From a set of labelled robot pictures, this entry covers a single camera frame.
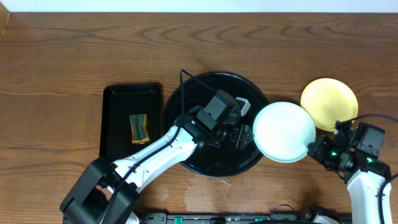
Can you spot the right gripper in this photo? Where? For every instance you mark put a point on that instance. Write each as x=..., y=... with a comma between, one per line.
x=316, y=148

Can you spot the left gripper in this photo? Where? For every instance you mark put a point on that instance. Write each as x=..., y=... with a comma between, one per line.
x=233, y=138

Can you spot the mint plate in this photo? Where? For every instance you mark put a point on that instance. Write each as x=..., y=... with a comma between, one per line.
x=282, y=131

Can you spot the yellow plate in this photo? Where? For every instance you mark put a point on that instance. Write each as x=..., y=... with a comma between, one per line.
x=327, y=101

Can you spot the orange green sponge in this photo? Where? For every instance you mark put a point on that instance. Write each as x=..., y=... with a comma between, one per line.
x=139, y=130

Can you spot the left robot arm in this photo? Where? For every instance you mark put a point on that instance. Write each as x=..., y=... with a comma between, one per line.
x=108, y=192

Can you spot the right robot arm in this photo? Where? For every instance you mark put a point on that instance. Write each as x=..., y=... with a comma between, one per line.
x=368, y=180

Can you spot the black round tray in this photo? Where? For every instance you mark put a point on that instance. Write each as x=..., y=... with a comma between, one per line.
x=222, y=160

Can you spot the black rectangular tray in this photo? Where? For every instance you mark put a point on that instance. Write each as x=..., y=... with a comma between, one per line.
x=119, y=103

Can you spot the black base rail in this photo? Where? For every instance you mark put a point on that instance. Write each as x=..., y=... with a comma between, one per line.
x=282, y=213

